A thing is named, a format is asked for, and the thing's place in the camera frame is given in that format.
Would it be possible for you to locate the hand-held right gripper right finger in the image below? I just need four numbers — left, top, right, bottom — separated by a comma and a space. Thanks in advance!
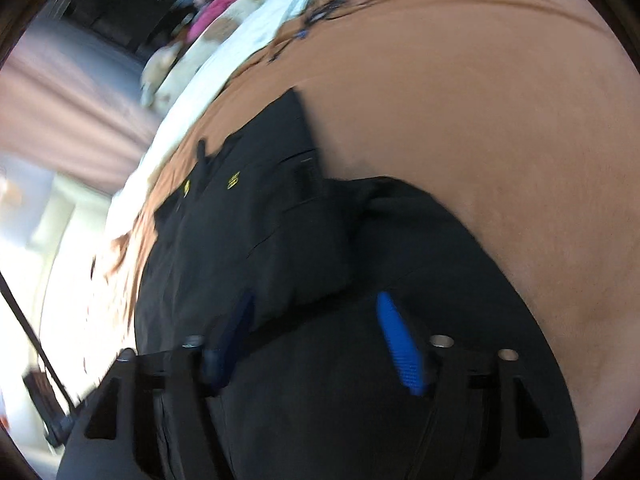
376, 291, 583, 480

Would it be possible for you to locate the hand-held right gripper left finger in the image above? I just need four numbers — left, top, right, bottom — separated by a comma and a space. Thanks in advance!
56, 292, 257, 480

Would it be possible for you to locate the black garment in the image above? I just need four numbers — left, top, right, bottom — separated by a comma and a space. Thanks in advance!
132, 87, 583, 480

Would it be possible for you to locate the cream padded headboard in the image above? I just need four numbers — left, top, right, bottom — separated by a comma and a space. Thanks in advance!
0, 157, 126, 411

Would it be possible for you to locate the orange bed sheet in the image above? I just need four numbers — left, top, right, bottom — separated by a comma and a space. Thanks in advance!
85, 0, 640, 480

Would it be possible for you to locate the cream plush toy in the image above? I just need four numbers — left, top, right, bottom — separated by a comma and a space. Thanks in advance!
139, 0, 261, 113

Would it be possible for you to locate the pink curtain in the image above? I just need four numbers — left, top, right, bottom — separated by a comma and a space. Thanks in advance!
0, 35, 161, 196

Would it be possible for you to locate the pale blue blanket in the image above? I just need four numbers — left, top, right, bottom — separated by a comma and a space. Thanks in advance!
107, 0, 376, 233

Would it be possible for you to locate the pink garment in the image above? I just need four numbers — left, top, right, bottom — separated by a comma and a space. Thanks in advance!
187, 0, 242, 43

